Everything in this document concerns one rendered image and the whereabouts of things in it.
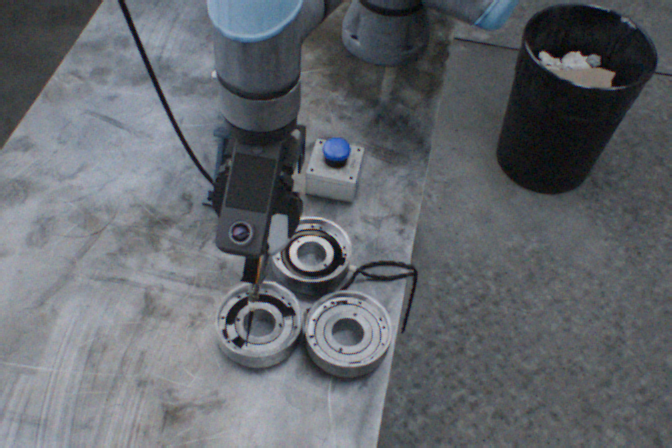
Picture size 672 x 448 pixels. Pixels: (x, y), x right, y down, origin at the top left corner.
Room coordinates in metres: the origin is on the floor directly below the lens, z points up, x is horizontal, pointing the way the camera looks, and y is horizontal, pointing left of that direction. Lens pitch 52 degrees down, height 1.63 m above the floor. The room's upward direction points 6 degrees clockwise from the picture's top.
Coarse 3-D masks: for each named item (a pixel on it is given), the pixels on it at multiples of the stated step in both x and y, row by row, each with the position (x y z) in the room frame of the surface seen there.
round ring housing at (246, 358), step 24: (240, 288) 0.51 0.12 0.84; (264, 288) 0.52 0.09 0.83; (216, 312) 0.47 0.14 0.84; (240, 312) 0.48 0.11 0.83; (264, 312) 0.49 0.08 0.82; (216, 336) 0.45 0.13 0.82; (240, 336) 0.45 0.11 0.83; (264, 336) 0.45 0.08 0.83; (240, 360) 0.42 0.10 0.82; (264, 360) 0.42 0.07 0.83
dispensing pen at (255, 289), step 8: (248, 264) 0.48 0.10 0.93; (256, 264) 0.48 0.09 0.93; (248, 272) 0.48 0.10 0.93; (256, 272) 0.48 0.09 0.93; (240, 280) 0.47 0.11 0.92; (248, 280) 0.47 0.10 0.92; (256, 280) 0.47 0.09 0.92; (256, 288) 0.47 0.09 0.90; (256, 296) 0.47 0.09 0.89; (256, 304) 0.46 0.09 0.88; (248, 320) 0.45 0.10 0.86; (248, 328) 0.45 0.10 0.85
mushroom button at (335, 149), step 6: (336, 138) 0.75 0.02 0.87; (324, 144) 0.74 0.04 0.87; (330, 144) 0.74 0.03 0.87; (336, 144) 0.74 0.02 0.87; (342, 144) 0.74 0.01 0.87; (348, 144) 0.74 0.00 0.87; (324, 150) 0.73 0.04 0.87; (330, 150) 0.73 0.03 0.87; (336, 150) 0.73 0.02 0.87; (342, 150) 0.73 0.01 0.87; (348, 150) 0.73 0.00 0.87; (330, 156) 0.72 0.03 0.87; (336, 156) 0.72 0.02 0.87; (342, 156) 0.72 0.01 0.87; (348, 156) 0.73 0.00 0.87
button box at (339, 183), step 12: (312, 156) 0.74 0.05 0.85; (324, 156) 0.74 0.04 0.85; (360, 156) 0.75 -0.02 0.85; (312, 168) 0.72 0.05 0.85; (324, 168) 0.72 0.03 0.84; (336, 168) 0.72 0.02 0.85; (348, 168) 0.72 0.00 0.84; (360, 168) 0.75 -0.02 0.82; (312, 180) 0.70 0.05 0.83; (324, 180) 0.70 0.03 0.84; (336, 180) 0.70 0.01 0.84; (348, 180) 0.70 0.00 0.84; (312, 192) 0.70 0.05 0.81; (324, 192) 0.70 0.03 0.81; (336, 192) 0.70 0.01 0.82; (348, 192) 0.70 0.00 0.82
